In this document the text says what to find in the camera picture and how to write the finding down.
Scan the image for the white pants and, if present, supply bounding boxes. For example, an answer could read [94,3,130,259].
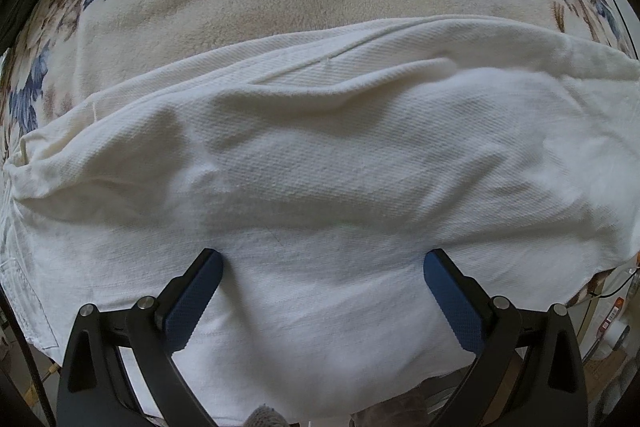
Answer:
[0,16,640,423]

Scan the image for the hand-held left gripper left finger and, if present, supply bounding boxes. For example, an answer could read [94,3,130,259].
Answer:
[56,248,224,427]

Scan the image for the cardboard box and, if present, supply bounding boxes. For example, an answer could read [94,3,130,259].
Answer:
[582,347,632,403]

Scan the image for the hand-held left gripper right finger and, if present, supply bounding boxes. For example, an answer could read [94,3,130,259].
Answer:
[423,248,586,427]

